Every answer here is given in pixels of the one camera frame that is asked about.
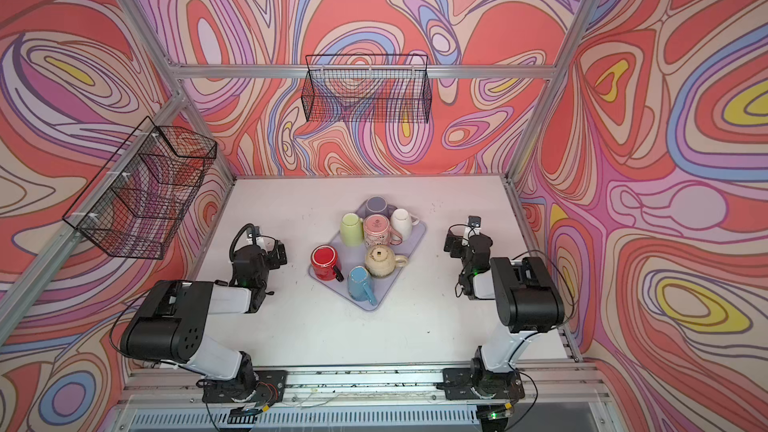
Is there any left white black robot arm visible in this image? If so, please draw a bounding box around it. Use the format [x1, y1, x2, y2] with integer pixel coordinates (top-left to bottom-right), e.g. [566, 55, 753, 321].
[117, 223, 288, 415]

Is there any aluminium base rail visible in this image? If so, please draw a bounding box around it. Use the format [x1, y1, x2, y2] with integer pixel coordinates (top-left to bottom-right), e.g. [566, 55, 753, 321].
[106, 361, 624, 431]

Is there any purple mug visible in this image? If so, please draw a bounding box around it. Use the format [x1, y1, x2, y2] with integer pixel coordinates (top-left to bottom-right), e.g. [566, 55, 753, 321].
[364, 196, 397, 218]

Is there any red mug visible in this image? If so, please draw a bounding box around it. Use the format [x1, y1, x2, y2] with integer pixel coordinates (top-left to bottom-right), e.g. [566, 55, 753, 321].
[310, 244, 344, 282]

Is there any white mug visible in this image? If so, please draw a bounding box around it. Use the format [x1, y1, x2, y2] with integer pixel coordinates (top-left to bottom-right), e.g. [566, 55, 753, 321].
[390, 208, 420, 242]

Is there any pink patterned mug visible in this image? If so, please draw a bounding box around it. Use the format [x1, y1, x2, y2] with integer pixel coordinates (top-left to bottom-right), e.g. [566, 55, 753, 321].
[363, 214, 403, 247]

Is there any lavender plastic tray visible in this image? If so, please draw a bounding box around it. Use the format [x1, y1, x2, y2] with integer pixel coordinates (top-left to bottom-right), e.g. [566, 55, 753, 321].
[307, 219, 427, 312]

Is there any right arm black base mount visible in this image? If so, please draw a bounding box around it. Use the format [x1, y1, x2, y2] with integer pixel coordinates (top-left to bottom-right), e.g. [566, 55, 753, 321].
[436, 368, 526, 403]

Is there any light green mug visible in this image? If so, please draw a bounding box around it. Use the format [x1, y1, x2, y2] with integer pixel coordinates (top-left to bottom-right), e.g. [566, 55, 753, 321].
[340, 213, 365, 247]

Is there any light blue mug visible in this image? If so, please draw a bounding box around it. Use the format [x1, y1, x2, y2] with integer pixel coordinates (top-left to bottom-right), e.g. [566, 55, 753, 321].
[347, 266, 378, 307]

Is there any black wire basket back wall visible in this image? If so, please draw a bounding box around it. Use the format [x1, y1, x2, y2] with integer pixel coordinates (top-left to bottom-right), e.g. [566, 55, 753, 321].
[301, 53, 432, 124]

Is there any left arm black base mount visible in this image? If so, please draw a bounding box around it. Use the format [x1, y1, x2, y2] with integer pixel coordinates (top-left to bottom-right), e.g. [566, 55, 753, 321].
[196, 369, 288, 405]

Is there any black wire basket left wall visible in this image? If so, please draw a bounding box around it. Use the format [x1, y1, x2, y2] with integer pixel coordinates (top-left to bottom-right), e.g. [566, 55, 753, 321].
[62, 118, 218, 260]

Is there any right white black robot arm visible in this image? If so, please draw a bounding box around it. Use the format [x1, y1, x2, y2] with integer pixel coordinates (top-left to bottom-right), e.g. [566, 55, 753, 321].
[437, 216, 566, 403]

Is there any black wire basket wall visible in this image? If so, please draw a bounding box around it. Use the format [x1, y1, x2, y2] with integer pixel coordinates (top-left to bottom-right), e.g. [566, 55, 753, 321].
[301, 53, 432, 124]
[62, 118, 218, 260]

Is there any beige speckled mug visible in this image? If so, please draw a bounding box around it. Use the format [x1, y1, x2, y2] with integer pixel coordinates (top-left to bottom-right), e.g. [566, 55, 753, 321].
[364, 245, 409, 278]

